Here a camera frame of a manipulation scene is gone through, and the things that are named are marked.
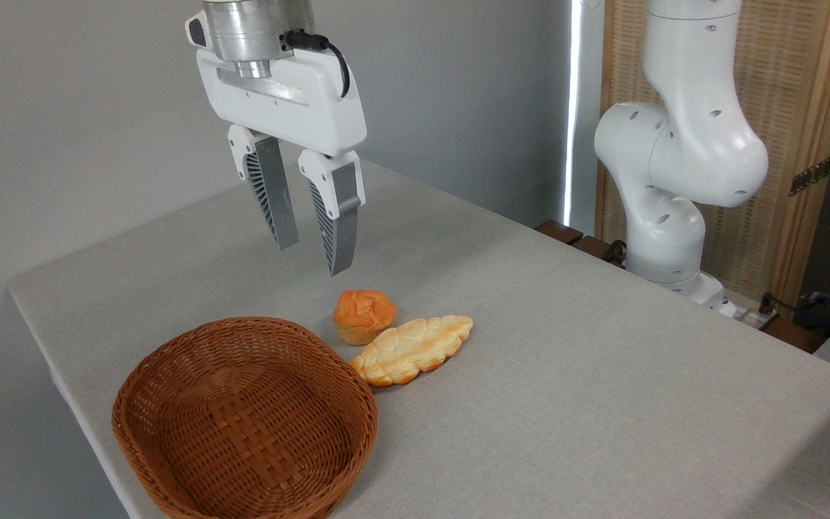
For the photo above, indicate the dark brown wooden block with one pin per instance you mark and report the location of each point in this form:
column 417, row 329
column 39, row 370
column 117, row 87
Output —
column 595, row 249
column 559, row 231
column 793, row 335

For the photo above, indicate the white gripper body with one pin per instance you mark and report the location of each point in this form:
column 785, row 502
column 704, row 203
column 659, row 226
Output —
column 285, row 101

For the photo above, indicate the grey tablecloth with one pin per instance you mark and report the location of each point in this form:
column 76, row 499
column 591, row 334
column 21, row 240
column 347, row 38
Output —
column 566, row 396

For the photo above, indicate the brown wicker basket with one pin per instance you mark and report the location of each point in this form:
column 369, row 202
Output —
column 242, row 425

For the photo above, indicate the round orange bread bun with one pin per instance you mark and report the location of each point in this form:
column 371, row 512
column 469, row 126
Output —
column 363, row 313

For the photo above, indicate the white power strip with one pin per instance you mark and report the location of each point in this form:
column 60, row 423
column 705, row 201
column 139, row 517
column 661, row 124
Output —
column 746, row 316

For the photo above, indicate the metal screen hinge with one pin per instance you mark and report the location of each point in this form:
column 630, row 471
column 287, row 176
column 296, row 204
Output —
column 811, row 175

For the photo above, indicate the long braided bread loaf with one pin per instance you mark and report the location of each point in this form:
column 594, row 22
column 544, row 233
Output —
column 408, row 349

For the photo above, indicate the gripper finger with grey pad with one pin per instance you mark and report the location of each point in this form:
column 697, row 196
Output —
column 339, row 216
column 271, row 187

